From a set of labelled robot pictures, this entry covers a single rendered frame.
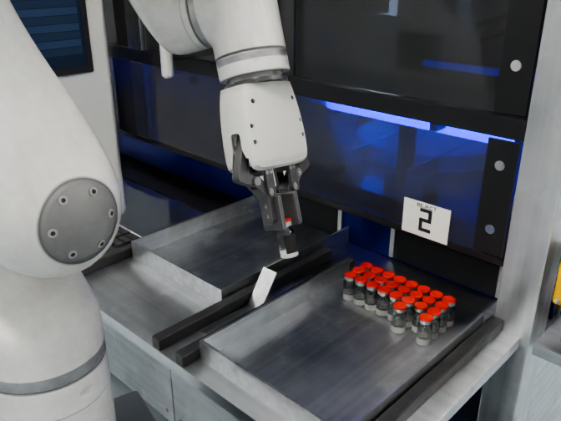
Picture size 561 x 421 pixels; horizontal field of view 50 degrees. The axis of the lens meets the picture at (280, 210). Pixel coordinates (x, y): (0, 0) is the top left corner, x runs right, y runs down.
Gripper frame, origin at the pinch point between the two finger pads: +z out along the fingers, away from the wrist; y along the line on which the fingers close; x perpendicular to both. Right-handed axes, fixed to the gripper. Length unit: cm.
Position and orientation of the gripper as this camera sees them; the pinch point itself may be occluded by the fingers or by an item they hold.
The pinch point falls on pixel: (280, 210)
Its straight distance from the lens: 71.6
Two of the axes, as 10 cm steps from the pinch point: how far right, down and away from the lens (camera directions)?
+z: 1.9, 9.8, 0.9
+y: -6.7, 1.9, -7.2
